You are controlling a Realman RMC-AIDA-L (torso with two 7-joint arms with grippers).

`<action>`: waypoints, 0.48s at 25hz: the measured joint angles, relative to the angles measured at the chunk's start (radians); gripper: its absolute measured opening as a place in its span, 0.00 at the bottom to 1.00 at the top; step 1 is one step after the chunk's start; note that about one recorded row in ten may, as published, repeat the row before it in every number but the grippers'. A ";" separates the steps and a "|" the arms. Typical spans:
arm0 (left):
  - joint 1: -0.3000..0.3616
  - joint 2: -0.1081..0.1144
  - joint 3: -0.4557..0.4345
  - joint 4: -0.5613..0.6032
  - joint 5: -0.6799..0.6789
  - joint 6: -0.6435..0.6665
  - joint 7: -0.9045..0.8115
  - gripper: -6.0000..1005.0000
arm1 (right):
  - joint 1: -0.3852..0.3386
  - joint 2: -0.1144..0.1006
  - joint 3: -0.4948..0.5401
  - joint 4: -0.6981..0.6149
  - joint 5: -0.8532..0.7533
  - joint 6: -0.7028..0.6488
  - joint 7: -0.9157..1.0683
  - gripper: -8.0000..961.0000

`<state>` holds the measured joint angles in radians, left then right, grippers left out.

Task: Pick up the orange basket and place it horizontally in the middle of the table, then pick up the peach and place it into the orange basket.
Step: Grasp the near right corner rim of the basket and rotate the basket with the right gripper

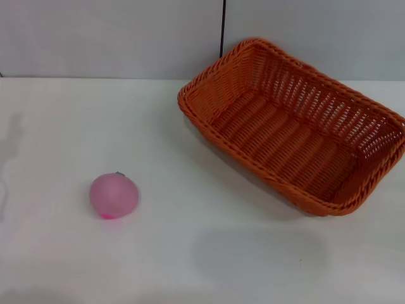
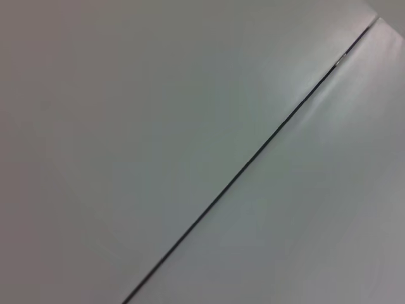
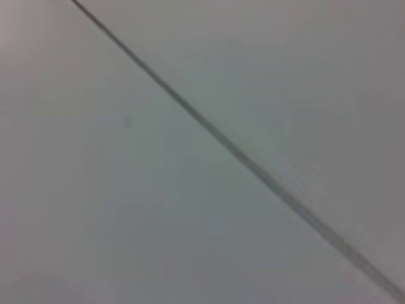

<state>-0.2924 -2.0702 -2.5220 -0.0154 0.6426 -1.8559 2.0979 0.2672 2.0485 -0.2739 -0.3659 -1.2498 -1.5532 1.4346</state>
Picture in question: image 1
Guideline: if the orange woven plastic basket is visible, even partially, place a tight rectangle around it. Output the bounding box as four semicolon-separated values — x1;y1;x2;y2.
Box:
177;37;405;217

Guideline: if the pink toy peach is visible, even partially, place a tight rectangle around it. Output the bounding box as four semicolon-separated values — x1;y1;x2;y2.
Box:
89;171;140;220

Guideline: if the black vertical wall strip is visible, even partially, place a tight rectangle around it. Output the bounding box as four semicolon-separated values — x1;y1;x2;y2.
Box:
220;0;228;58

